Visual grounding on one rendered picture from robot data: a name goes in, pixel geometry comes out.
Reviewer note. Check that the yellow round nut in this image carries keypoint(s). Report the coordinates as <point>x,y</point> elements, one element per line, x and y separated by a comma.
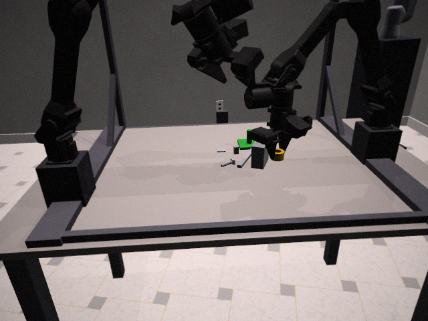
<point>279,155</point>

